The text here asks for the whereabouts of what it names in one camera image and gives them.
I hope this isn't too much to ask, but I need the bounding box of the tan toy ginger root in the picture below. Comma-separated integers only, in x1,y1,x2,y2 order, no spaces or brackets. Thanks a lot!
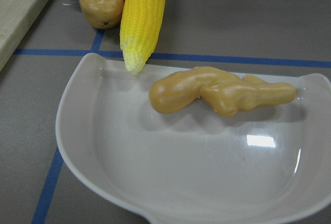
148,66,297,116

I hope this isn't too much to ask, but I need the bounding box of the yellow toy corn cob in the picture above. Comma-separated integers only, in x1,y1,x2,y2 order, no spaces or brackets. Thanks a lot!
119,0,166,76

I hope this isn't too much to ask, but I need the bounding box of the beige plastic dustpan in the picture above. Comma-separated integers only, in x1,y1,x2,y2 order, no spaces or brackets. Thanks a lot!
56,53,330,223

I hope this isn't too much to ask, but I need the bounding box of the wooden cutting board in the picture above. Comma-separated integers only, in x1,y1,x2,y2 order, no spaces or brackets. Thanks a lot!
1,0,49,69

